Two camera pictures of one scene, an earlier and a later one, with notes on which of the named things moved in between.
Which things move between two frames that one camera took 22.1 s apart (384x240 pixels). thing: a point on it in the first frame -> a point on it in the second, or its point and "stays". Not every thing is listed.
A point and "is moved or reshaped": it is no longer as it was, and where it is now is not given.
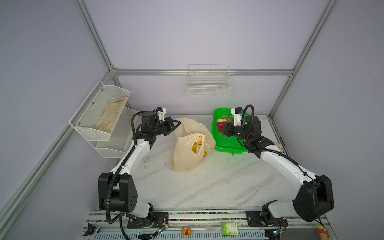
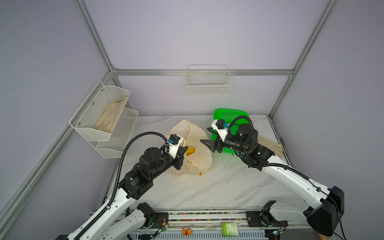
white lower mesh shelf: (120, 137) stays
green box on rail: (229, 228) stays
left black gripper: (168, 125) -> (180, 157)
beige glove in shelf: (111, 112) stays
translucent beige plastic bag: (192, 139) is moved or reshaped
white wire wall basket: (208, 80) stays
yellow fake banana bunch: (194, 148) -> (190, 151)
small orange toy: (186, 231) stays
